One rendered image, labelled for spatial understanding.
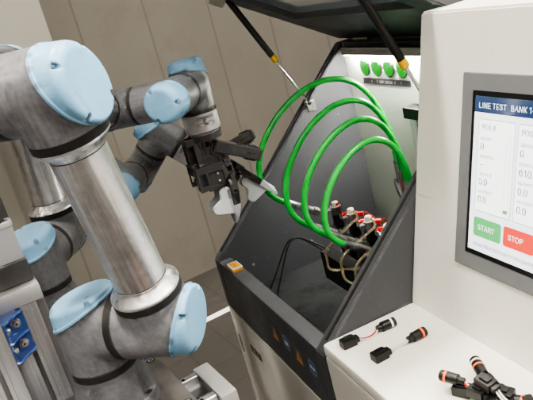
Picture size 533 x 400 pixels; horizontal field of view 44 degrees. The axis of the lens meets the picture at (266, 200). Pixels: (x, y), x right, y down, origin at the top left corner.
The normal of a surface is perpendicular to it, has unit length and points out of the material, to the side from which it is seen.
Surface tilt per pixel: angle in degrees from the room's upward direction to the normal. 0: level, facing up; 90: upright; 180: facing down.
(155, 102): 90
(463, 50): 76
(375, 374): 0
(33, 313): 90
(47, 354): 90
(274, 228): 90
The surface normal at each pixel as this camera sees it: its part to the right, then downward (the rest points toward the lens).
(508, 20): -0.92, 0.11
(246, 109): 0.49, 0.17
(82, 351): -0.18, 0.43
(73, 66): 0.90, -0.23
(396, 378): -0.24, -0.92
